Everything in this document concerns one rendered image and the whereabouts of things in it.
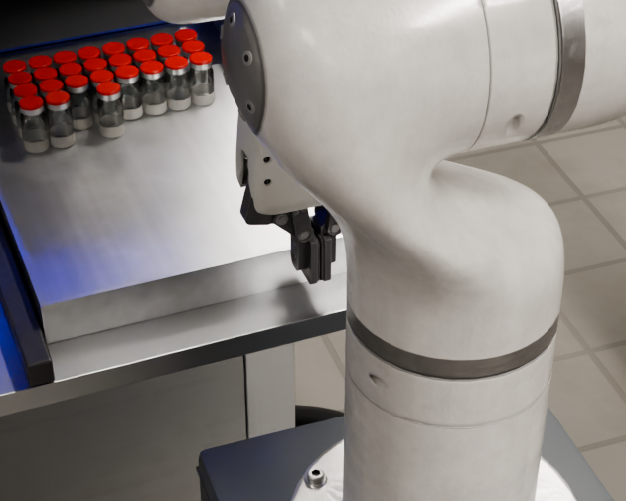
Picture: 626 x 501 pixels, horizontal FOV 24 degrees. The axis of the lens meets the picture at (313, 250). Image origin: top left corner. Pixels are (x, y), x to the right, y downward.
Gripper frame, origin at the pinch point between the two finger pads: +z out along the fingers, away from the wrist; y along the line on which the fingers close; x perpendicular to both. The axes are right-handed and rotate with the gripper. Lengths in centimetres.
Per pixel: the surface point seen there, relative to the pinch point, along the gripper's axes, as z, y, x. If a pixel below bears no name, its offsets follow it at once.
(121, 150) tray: 4.2, 8.1, -24.6
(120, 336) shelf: 4.4, 14.7, -0.9
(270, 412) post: 53, -9, -38
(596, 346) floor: 92, -79, -73
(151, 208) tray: 4.2, 8.2, -15.4
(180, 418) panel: 50, 1, -38
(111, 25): 3.5, 3.3, -45.7
